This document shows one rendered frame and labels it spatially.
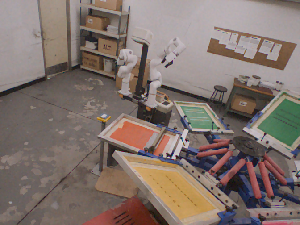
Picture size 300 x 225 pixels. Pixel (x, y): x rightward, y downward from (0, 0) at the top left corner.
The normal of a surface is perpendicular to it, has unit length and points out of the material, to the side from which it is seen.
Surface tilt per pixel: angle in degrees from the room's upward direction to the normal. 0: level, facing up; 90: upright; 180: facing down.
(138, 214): 0
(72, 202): 0
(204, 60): 90
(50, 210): 0
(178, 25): 90
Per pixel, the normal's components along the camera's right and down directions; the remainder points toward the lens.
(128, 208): 0.16, -0.84
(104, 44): -0.32, 0.45
